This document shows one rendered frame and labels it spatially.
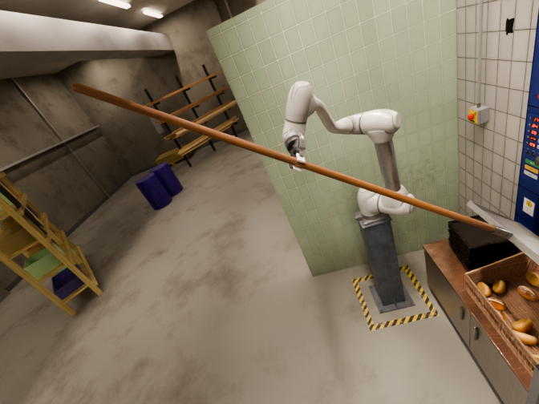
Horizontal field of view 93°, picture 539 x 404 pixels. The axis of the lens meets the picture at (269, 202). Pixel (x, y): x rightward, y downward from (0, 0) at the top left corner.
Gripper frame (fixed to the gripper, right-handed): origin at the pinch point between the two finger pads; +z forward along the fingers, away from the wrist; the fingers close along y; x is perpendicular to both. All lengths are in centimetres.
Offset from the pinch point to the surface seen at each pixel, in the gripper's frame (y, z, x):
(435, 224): 59, -120, -185
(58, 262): 361, -201, 246
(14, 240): 321, -191, 294
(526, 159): -27, -50, -135
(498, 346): 59, 11, -142
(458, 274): 54, -38, -148
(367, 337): 146, -39, -130
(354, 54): -45, -122, -35
